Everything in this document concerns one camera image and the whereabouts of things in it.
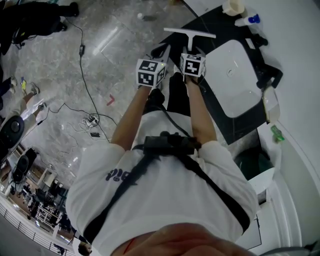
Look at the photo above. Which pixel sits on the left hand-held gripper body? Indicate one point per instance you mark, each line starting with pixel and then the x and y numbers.
pixel 150 75

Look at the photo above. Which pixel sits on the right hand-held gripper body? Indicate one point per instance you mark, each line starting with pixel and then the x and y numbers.
pixel 192 66

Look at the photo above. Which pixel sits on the white squeegee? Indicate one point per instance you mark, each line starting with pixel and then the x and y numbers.
pixel 191 42

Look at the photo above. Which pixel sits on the person's right forearm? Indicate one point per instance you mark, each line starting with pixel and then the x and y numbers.
pixel 200 112

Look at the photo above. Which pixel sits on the person's left forearm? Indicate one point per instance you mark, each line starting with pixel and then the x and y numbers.
pixel 130 120

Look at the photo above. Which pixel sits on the person's white shoe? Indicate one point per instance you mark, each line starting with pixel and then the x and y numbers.
pixel 177 70

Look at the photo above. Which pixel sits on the person's black trousers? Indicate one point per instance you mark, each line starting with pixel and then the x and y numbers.
pixel 177 95

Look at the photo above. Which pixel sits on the black vanity countertop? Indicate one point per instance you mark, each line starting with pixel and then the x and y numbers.
pixel 225 30

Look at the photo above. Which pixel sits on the white sink basin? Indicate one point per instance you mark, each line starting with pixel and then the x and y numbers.
pixel 232 82

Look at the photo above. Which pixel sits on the white soap bar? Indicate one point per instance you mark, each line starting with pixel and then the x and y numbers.
pixel 250 43

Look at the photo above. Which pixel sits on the white bottle with blue cap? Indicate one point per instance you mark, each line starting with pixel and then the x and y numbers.
pixel 243 22

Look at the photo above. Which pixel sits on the cream cup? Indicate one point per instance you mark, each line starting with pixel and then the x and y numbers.
pixel 233 7

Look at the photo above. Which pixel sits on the small bottle with white cap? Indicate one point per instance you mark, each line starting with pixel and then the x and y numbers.
pixel 140 15

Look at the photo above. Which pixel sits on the black chest-mounted device box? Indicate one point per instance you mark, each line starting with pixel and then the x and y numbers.
pixel 165 145

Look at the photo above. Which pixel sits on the black inline power adapter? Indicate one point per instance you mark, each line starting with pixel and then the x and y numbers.
pixel 81 49

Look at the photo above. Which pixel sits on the black faucet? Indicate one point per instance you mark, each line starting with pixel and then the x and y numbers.
pixel 272 75

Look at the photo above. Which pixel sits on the white power strip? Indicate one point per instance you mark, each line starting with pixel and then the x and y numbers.
pixel 91 121

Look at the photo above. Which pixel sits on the black charger block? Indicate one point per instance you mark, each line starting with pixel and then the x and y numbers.
pixel 95 134

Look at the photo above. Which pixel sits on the pale oblong tray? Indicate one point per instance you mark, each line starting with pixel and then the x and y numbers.
pixel 271 105

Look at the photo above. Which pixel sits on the green bottle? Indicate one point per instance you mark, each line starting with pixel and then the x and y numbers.
pixel 277 133

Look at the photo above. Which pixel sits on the dark round bin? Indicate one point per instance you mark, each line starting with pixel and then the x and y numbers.
pixel 250 162

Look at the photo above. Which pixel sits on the black wheeled case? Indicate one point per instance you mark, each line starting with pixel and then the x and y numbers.
pixel 50 15

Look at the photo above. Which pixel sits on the person's white t-shirt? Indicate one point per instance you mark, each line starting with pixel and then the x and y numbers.
pixel 170 200

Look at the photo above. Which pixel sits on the person's chin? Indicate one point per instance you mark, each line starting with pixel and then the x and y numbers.
pixel 187 242

